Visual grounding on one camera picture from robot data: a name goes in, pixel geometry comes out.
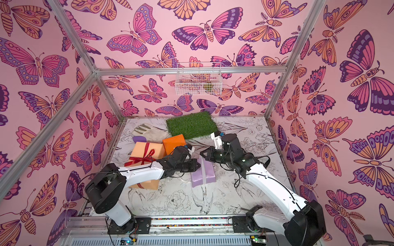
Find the white wire basket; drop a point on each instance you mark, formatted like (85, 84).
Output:
(190, 78)

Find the purple pink hand trowel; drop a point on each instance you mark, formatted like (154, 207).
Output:
(139, 139)

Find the green artificial grass mat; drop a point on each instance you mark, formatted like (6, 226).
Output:
(192, 126)

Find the beige gardening glove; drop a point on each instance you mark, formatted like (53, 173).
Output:
(150, 133)

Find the white satin ribbon bow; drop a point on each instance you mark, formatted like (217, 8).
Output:
(202, 176)

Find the lilac gift box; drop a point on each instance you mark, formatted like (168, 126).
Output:
(211, 177)

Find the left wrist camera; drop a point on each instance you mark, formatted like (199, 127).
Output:
(190, 148)

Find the green item in basket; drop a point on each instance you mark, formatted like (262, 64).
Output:
(208, 87)

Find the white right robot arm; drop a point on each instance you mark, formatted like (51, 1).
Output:
(300, 221)

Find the orange gift box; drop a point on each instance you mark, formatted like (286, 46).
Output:
(171, 143)

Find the black lettered ribbon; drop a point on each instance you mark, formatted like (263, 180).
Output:
(265, 160)

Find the red ribbon bow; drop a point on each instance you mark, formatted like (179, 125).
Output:
(141, 158)

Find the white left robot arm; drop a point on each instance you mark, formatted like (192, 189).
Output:
(105, 189)

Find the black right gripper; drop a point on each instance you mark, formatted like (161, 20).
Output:
(216, 154)

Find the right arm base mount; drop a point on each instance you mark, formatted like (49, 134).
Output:
(246, 223)

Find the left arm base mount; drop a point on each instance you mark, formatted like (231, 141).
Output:
(129, 226)

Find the large tan gift box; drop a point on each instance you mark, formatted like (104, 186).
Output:
(146, 160)

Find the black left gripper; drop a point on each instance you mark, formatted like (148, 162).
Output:
(193, 162)

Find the aluminium front rail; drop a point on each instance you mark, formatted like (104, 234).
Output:
(198, 230)

